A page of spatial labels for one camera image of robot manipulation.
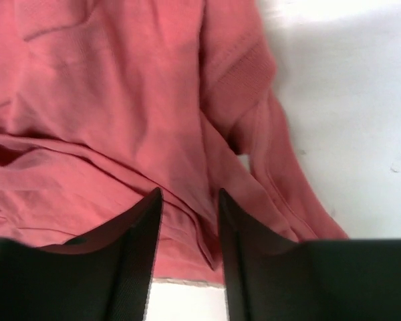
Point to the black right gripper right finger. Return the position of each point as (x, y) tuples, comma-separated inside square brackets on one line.
[(269, 277)]

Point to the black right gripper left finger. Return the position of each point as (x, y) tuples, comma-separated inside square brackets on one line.
[(104, 274)]

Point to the pink t shirt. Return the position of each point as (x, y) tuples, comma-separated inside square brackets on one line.
[(103, 101)]

